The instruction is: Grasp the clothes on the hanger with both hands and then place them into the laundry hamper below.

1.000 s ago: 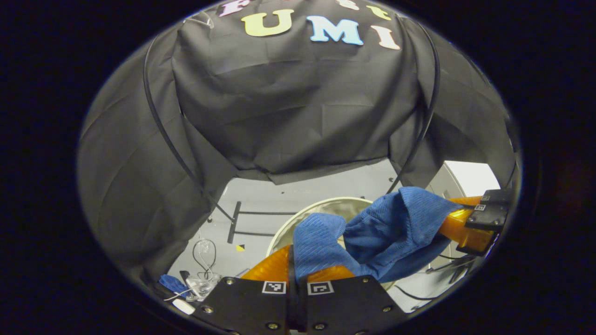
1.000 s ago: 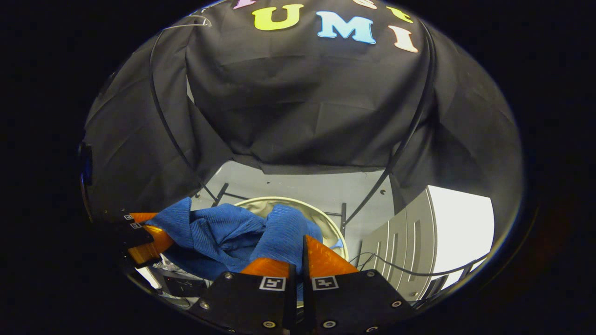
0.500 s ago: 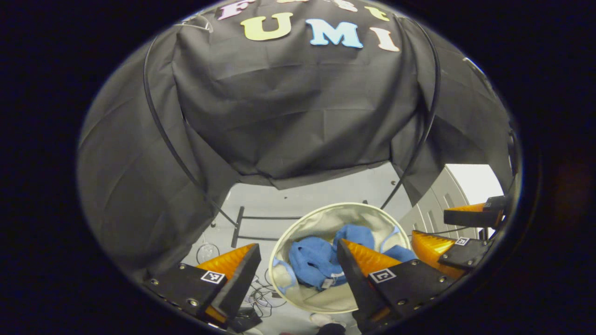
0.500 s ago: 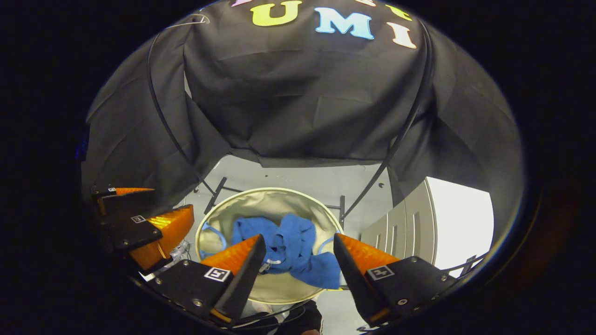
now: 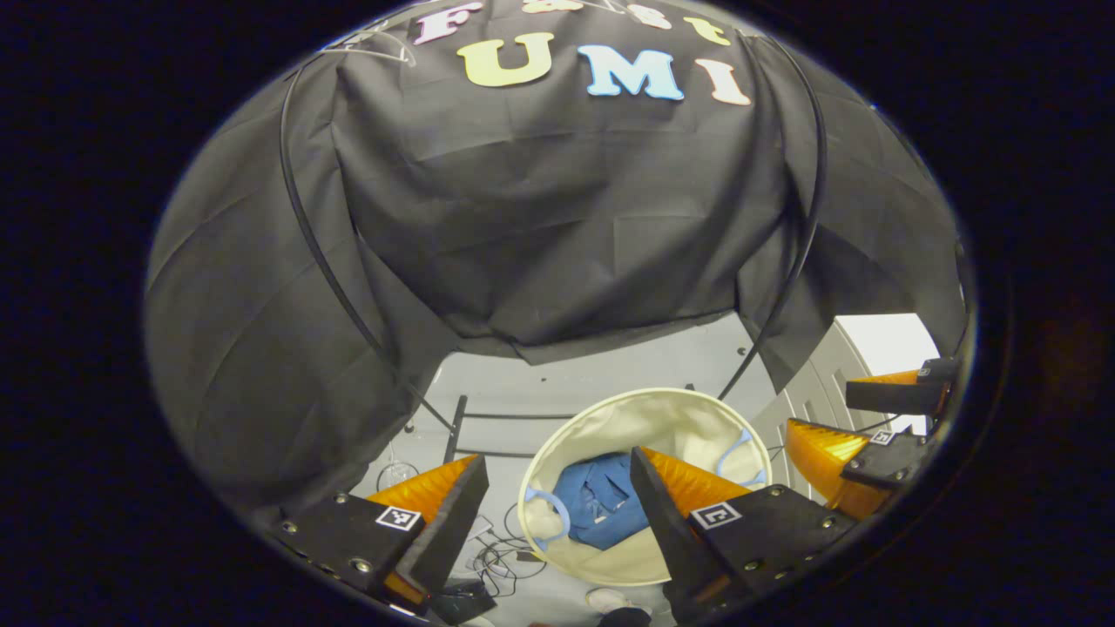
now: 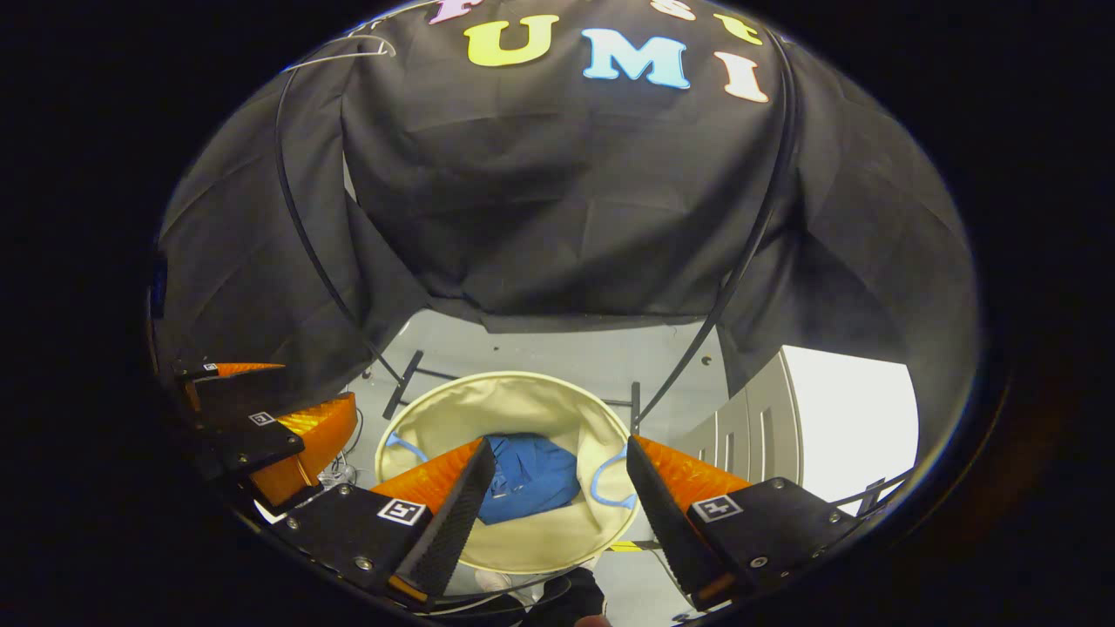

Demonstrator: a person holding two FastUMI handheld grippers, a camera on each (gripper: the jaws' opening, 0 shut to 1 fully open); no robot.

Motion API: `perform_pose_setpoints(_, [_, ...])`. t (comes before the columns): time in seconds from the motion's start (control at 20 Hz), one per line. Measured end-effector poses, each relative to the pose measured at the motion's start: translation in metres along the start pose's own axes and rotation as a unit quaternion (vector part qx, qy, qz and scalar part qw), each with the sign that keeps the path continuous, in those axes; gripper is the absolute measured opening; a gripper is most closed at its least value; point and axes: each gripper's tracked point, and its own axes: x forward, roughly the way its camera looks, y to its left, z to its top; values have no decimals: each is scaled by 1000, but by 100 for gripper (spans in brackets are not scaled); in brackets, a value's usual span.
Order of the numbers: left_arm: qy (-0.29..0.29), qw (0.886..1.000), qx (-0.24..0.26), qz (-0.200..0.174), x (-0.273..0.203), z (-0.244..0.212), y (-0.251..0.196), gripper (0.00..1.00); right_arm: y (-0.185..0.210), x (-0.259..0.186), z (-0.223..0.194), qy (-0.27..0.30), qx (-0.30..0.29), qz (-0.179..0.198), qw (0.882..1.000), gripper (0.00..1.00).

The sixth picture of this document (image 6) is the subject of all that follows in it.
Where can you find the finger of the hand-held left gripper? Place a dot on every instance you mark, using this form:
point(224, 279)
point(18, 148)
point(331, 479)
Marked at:
point(261, 444)
point(235, 387)

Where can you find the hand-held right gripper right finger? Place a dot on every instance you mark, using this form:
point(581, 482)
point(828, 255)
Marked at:
point(666, 531)

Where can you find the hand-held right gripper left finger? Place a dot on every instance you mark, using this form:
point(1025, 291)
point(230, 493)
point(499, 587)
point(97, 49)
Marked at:
point(453, 527)

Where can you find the beige fabric laundry hamper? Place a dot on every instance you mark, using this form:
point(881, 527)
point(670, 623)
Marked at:
point(523, 401)

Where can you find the black metal clothes rack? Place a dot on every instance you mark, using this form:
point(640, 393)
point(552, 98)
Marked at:
point(402, 385)

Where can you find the white plastic hanger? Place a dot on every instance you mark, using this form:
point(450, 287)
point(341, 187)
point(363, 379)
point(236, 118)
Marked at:
point(348, 57)

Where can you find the person's white shoe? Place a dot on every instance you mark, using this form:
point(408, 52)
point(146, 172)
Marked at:
point(496, 580)

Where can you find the person's dark clothing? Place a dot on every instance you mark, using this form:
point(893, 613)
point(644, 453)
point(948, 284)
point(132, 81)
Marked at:
point(575, 601)

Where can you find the white cabinet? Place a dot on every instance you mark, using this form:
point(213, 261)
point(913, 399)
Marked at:
point(854, 409)

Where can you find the black backdrop cloth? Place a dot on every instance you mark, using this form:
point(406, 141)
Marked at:
point(566, 192)

